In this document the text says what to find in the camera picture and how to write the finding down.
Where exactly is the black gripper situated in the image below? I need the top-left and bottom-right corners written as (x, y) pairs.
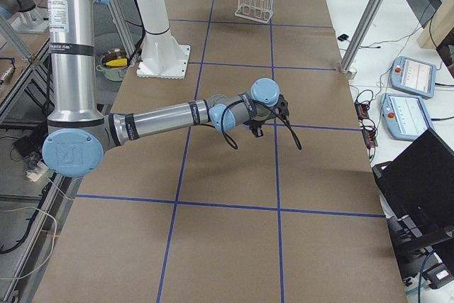
top-left (248, 119), bottom-right (266, 137)

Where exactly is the black orange usb hub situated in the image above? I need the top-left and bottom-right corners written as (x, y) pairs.
top-left (355, 102), bottom-right (370, 121)

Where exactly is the small black usb device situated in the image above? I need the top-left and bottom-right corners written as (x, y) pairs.
top-left (337, 34), bottom-right (349, 41)

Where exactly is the near teach pendant tablet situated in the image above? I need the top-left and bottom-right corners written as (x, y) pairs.
top-left (381, 93), bottom-right (433, 141)

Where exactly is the teach pendant tablet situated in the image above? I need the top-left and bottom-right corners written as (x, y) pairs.
top-left (381, 93), bottom-right (433, 141)
top-left (389, 56), bottom-right (437, 99)

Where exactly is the steel bowl with corn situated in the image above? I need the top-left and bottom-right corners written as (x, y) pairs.
top-left (96, 48), bottom-right (128, 82)

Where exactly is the far teach pendant tablet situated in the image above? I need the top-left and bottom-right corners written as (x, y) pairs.
top-left (389, 56), bottom-right (437, 99)

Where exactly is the black laptop on stand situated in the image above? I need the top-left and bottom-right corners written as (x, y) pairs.
top-left (372, 128), bottom-right (453, 272)

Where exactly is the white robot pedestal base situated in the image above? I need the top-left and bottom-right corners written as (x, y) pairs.
top-left (136, 0), bottom-right (191, 79)

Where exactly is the white wire cup holder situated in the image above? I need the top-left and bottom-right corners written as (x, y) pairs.
top-left (234, 0), bottom-right (274, 24)

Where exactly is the aluminium frame post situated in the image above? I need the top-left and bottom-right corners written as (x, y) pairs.
top-left (339, 0), bottom-right (383, 79)

